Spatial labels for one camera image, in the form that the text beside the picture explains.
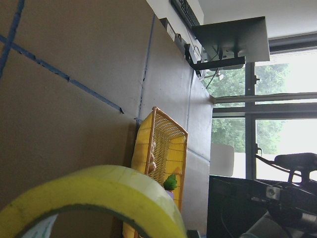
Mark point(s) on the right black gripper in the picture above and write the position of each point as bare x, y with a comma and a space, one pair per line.
286, 200

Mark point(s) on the yellow tape roll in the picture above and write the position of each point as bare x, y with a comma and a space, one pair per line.
120, 191

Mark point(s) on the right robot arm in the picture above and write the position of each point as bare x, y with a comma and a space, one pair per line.
269, 227

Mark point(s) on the yellow plastic basket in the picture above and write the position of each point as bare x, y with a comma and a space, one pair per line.
170, 151

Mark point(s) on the black monitor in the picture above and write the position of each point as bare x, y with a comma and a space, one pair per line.
231, 209

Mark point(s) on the purple foam cube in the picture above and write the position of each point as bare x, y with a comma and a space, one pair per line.
170, 193

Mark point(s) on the orange toy carrot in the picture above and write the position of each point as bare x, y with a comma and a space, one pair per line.
170, 183

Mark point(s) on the toy croissant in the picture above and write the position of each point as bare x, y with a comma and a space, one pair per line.
152, 165

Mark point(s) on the grey monitor back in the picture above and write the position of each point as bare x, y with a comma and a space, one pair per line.
233, 43

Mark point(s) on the black keyboard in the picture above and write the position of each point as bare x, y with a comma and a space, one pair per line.
185, 12

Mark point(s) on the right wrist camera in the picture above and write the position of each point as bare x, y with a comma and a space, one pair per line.
302, 162

